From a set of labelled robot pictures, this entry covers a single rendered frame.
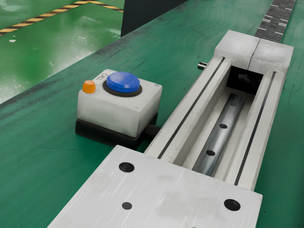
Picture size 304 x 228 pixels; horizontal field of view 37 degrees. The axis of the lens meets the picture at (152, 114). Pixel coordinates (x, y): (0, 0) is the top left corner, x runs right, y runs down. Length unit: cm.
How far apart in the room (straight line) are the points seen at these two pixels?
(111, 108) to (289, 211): 23
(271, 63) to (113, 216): 40
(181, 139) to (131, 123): 11
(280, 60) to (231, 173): 27
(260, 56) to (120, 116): 22
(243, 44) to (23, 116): 32
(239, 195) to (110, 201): 9
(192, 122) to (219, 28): 57
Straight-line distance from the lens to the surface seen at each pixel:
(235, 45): 65
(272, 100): 54
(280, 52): 67
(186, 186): 31
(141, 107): 52
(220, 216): 29
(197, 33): 95
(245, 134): 46
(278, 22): 102
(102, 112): 53
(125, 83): 54
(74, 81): 69
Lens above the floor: 110
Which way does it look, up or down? 30 degrees down
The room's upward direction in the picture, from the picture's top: 10 degrees clockwise
